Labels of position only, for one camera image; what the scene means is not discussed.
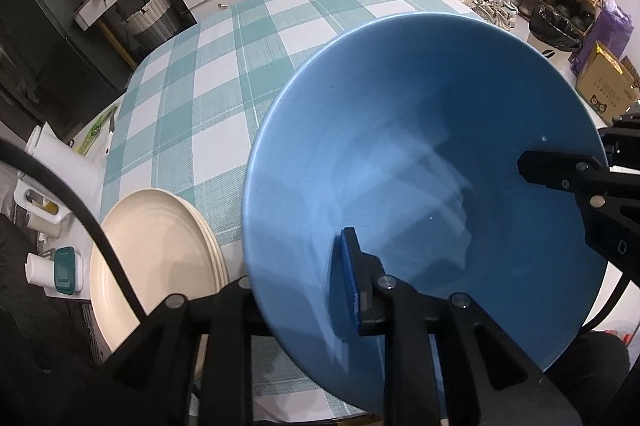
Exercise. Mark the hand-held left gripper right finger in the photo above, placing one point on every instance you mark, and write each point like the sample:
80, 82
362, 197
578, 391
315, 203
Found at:
350, 281

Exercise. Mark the dark grey refrigerator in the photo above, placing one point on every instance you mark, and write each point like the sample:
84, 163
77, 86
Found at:
45, 31

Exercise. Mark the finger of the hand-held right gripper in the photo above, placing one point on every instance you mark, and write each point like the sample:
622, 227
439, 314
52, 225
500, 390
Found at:
555, 169
622, 141

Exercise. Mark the black trash bag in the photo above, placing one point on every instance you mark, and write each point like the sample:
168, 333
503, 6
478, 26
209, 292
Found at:
555, 29

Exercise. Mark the teal lid container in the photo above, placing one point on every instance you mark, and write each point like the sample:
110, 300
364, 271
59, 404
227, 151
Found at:
65, 268

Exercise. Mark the cream smooth plate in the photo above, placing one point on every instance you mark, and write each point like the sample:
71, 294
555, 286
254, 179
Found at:
224, 273

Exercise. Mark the teal checked tablecloth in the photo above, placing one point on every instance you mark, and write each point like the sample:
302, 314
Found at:
210, 71

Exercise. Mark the blue bowl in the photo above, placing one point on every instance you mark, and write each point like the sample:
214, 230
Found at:
400, 106

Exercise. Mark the white woven basket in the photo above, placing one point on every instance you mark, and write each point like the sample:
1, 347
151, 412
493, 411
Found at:
150, 19

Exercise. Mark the purple plastic bag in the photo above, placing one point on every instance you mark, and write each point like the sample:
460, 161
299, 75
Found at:
607, 26

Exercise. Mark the white plastic cup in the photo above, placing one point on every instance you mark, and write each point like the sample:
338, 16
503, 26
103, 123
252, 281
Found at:
40, 271

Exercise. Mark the white electric kettle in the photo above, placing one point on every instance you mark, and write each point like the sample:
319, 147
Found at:
65, 171

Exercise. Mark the cream ribbed plate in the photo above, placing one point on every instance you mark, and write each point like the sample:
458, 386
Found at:
150, 246

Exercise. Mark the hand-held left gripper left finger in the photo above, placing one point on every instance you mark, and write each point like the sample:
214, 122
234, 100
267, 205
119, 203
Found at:
240, 311

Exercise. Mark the green packet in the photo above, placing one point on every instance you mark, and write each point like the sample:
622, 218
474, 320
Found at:
92, 134

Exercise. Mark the cardboard box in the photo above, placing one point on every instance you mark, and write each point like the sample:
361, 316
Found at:
607, 81

